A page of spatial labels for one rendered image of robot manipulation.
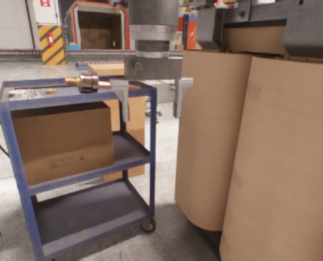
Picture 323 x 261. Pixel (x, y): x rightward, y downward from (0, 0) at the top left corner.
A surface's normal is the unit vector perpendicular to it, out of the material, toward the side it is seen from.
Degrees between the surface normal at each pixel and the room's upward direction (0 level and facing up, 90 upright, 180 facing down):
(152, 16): 90
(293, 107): 90
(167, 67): 90
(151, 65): 90
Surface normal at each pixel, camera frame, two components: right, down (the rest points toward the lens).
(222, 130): -0.29, 0.36
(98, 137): 0.49, 0.34
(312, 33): -0.90, 0.14
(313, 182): -0.55, 0.30
